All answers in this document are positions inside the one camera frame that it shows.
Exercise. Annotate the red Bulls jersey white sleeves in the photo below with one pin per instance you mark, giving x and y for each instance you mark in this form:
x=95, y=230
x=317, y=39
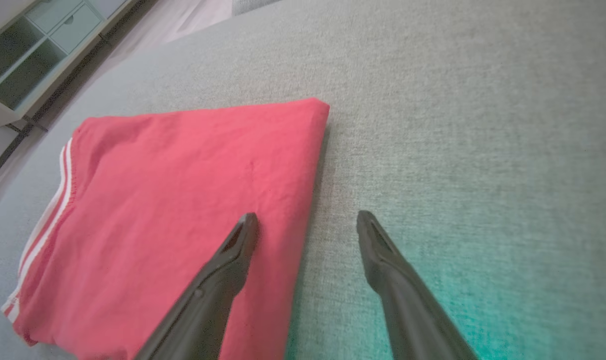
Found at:
x=182, y=175

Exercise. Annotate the white shelf cabinet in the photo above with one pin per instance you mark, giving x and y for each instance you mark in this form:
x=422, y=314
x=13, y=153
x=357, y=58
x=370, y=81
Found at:
x=77, y=27

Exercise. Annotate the grey sofa back cushion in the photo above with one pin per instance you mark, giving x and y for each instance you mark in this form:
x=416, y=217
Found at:
x=247, y=5

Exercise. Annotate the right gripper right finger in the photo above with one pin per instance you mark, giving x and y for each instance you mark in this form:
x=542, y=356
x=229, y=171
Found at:
x=413, y=320

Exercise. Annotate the grey sofa seat cushion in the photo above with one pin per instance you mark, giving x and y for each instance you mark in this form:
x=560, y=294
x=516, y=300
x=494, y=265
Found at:
x=458, y=125

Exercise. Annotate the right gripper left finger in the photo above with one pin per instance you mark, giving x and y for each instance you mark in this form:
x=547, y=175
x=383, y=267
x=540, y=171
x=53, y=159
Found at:
x=202, y=310

